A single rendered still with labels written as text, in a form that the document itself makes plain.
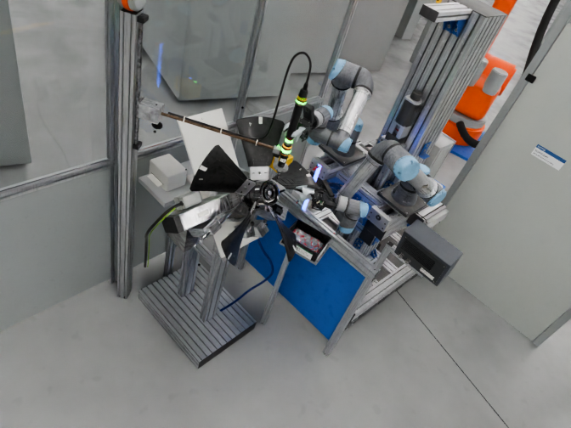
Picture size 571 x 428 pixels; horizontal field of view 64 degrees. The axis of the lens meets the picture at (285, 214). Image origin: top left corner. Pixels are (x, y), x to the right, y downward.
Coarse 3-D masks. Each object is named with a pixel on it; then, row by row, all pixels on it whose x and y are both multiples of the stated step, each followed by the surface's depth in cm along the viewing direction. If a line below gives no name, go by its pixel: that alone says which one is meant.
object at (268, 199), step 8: (256, 184) 206; (264, 184) 204; (272, 184) 208; (248, 192) 210; (256, 192) 204; (264, 192) 204; (272, 192) 208; (248, 200) 211; (256, 200) 206; (264, 200) 203; (272, 200) 208; (256, 208) 214
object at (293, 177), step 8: (288, 168) 230; (296, 168) 232; (304, 168) 235; (280, 176) 223; (288, 176) 225; (296, 176) 227; (304, 176) 230; (288, 184) 218; (296, 184) 221; (304, 184) 225; (312, 184) 229
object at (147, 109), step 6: (138, 102) 196; (144, 102) 198; (150, 102) 199; (156, 102) 200; (138, 108) 198; (144, 108) 196; (150, 108) 196; (156, 108) 196; (162, 108) 200; (138, 114) 200; (144, 114) 198; (150, 114) 198; (156, 114) 197; (150, 120) 200; (156, 120) 199
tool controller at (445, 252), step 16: (416, 224) 212; (400, 240) 216; (416, 240) 207; (432, 240) 207; (400, 256) 219; (416, 256) 213; (432, 256) 204; (448, 256) 203; (432, 272) 210; (448, 272) 207
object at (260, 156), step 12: (240, 120) 207; (252, 120) 208; (264, 120) 209; (276, 120) 211; (240, 132) 208; (252, 132) 209; (264, 132) 209; (276, 132) 210; (252, 144) 209; (276, 144) 210; (252, 156) 209; (264, 156) 209
